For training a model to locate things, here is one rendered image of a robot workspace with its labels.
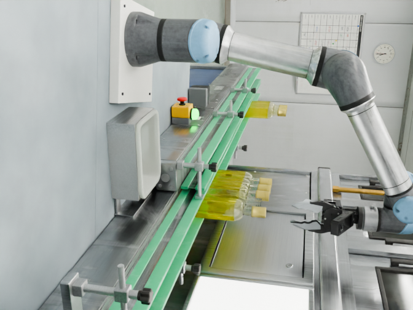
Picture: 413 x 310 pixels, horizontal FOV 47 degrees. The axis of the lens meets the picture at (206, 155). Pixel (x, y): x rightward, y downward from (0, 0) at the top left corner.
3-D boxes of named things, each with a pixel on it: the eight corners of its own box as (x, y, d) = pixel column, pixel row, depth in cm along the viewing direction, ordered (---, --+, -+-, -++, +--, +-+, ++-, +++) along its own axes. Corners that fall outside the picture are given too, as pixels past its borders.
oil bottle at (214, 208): (177, 216, 154) (243, 222, 150) (176, 200, 152) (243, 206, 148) (181, 208, 160) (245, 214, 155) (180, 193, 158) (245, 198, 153)
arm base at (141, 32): (123, 9, 125) (160, 10, 123) (142, 13, 140) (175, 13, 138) (124, 67, 129) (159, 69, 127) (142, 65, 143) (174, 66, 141)
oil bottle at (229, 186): (185, 200, 165) (247, 205, 161) (185, 184, 163) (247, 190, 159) (189, 193, 170) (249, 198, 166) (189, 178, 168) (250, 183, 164)
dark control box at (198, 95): (187, 106, 212) (206, 107, 210) (187, 88, 209) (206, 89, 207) (192, 101, 219) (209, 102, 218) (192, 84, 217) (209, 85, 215)
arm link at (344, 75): (358, 47, 118) (438, 217, 124) (354, 45, 128) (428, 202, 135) (314, 69, 121) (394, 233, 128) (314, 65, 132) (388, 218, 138)
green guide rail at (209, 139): (179, 167, 152) (204, 169, 150) (179, 164, 151) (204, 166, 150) (249, 68, 312) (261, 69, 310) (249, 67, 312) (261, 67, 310)
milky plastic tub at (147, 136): (113, 199, 133) (142, 202, 132) (107, 122, 126) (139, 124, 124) (134, 175, 149) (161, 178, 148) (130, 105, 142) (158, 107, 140)
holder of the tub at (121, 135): (113, 216, 136) (139, 218, 134) (106, 122, 126) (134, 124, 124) (134, 190, 151) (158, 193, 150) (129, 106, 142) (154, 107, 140)
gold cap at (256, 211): (251, 219, 151) (265, 220, 150) (251, 209, 149) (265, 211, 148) (252, 213, 154) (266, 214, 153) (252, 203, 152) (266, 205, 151)
